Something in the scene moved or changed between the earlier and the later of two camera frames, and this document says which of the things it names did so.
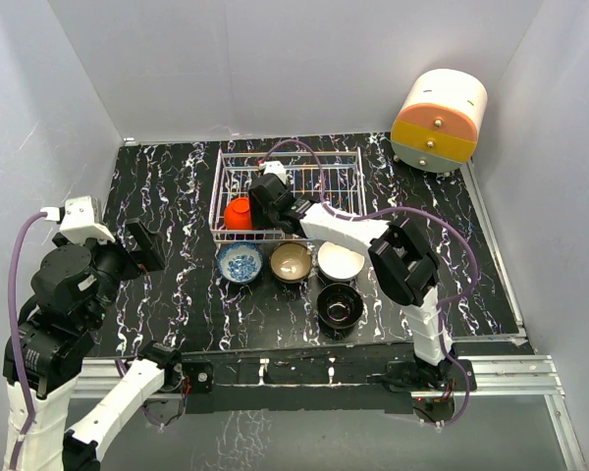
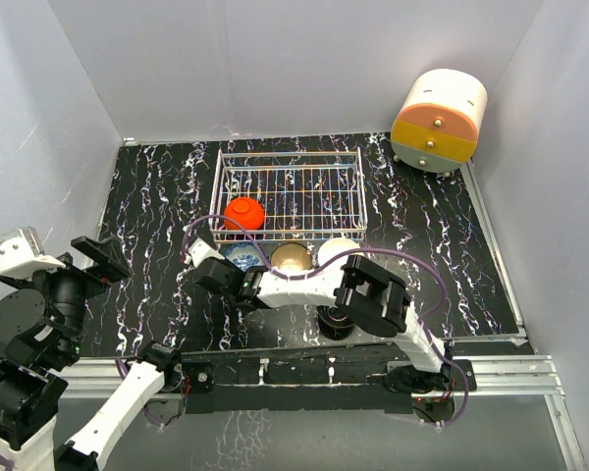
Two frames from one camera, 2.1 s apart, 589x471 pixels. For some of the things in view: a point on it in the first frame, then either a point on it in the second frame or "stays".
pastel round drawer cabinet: [437, 125] stays
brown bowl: [291, 261] stays
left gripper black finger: [146, 245] -> [107, 256]
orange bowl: [238, 214] stays
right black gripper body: [262, 218] -> [226, 263]
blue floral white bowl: [240, 263] stays
